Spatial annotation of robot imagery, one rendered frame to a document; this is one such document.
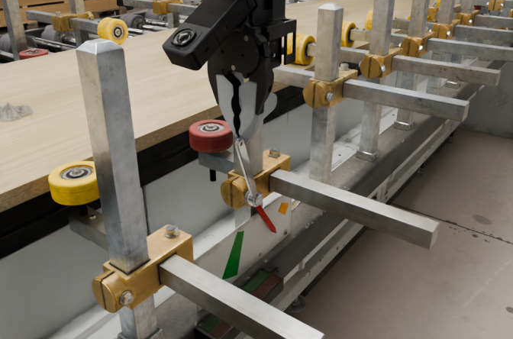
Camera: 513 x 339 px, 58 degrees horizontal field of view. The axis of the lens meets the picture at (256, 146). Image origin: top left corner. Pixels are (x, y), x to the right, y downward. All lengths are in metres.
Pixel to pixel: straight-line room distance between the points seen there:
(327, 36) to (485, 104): 2.58
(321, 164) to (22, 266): 0.57
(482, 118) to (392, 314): 1.93
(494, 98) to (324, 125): 2.51
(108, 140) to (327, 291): 1.43
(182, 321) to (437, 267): 1.46
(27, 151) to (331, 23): 0.57
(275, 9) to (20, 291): 0.57
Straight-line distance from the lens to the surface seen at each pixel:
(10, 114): 1.02
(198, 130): 0.84
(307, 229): 0.94
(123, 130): 0.54
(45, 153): 0.84
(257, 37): 0.53
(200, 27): 0.51
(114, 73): 0.51
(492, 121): 3.43
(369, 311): 1.81
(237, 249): 0.78
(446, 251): 2.17
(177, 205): 0.98
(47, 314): 0.88
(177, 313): 0.77
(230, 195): 0.76
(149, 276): 0.64
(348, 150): 1.45
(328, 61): 0.90
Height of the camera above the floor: 1.23
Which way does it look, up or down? 25 degrees down
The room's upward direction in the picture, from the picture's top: straight up
